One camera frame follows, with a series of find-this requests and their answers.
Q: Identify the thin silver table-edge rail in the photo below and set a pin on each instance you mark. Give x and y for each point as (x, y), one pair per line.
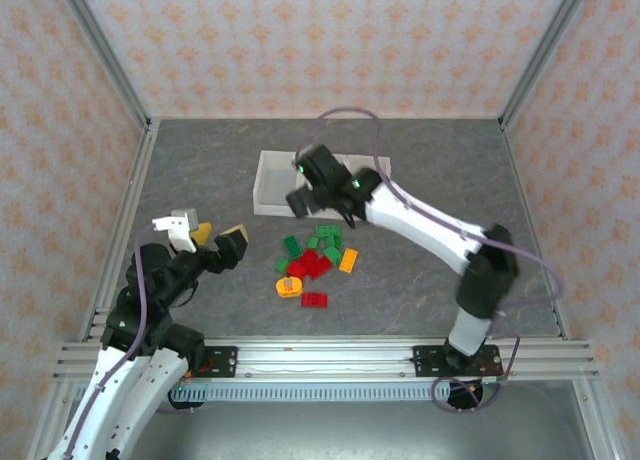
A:
(325, 118)

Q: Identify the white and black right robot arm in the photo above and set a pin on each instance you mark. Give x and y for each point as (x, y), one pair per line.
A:
(425, 225)

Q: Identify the white three-compartment container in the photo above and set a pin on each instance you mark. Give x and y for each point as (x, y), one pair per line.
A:
(272, 190)

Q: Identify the grey sheet metal tray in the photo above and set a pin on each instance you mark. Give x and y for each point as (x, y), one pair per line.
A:
(325, 435)

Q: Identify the silver aluminium frame post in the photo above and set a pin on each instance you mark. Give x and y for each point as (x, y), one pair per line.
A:
(545, 50)
(104, 50)

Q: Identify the orange lego brick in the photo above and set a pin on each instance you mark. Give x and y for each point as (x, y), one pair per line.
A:
(348, 260)

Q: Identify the silver aluminium side rail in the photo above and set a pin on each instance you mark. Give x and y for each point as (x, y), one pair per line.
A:
(122, 220)
(520, 180)

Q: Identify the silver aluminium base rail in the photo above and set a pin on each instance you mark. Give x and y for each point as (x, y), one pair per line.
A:
(325, 360)

